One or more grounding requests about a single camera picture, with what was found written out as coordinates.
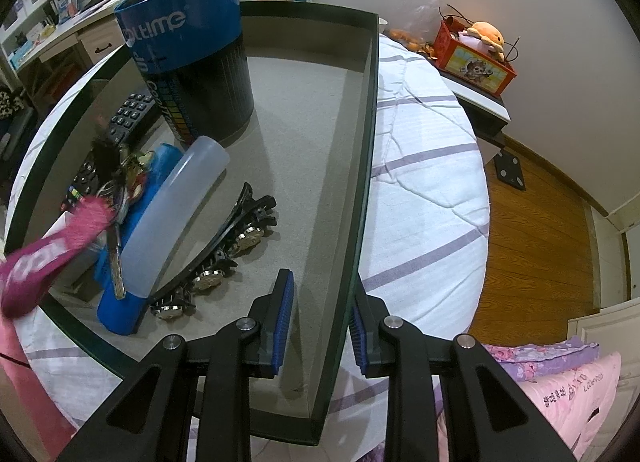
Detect orange plush toy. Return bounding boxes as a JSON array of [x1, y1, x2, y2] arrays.
[[460, 21, 506, 55]]

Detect white desk with drawers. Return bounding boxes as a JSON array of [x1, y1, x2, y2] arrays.
[[7, 0, 131, 108]]

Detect white quilt with purple stripes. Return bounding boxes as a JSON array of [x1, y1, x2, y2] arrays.
[[0, 34, 491, 462]]

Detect white wardrobe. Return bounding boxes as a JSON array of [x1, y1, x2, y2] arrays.
[[567, 202, 640, 462]]

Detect white charger plug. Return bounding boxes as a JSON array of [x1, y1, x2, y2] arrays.
[[45, 212, 101, 289]]

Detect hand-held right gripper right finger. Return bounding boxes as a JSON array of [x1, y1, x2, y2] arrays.
[[350, 294, 578, 462]]

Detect black remote control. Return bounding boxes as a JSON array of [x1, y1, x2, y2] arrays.
[[62, 92, 156, 213]]

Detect pink lanyard strap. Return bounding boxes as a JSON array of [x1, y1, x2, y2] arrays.
[[0, 196, 116, 319]]

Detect purple floral cloth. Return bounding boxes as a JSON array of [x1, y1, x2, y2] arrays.
[[482, 334, 601, 383]]

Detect clear plastic bag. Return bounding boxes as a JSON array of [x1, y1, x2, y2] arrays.
[[400, 0, 443, 38]]

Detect pile of oranges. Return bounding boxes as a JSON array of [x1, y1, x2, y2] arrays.
[[389, 28, 436, 55]]

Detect blue and black tin can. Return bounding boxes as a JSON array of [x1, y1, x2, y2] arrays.
[[114, 0, 255, 148]]

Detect black hair clip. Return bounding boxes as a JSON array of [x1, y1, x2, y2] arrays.
[[150, 182, 278, 320]]

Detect bunch of keys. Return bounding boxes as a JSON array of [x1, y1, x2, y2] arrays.
[[92, 137, 151, 300]]

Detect translucent tube with blue cap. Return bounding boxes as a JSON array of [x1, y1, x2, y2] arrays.
[[97, 136, 231, 335]]

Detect red cartoon storage box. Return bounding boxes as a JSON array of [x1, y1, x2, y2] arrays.
[[432, 17, 518, 95]]

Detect black and white side shelf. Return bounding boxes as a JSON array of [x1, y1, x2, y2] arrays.
[[440, 67, 512, 148]]

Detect pink blanket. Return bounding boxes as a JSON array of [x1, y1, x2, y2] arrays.
[[0, 312, 78, 462]]

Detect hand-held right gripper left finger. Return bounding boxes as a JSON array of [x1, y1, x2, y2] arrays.
[[55, 268, 296, 462]]

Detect pink printed quilt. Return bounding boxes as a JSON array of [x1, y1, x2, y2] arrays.
[[520, 352, 622, 460]]

